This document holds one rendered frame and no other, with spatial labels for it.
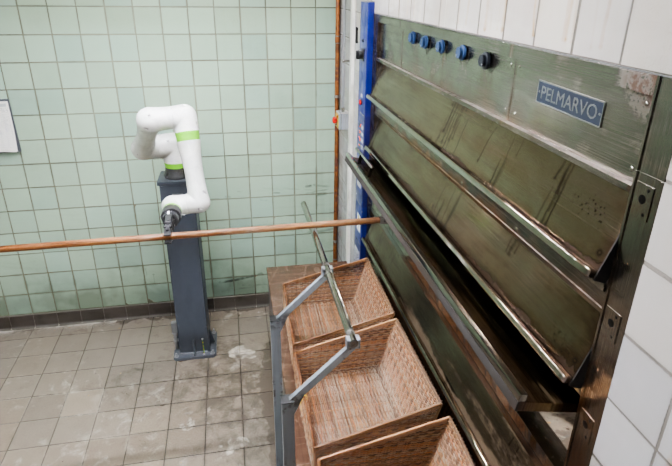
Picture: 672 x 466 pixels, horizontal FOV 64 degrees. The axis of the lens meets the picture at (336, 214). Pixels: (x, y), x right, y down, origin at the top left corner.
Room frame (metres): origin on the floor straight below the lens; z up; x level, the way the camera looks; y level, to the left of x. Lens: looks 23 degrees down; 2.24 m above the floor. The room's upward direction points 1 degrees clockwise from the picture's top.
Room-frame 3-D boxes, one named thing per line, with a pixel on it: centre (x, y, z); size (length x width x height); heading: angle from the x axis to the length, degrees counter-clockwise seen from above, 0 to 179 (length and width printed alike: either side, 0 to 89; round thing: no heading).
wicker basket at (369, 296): (2.31, 0.01, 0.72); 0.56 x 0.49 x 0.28; 10
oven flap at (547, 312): (1.80, -0.37, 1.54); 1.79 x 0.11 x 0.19; 11
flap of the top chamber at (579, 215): (1.80, -0.37, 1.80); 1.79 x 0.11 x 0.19; 11
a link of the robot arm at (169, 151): (2.94, 0.93, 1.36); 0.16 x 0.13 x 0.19; 118
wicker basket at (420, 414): (1.73, -0.11, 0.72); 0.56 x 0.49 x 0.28; 12
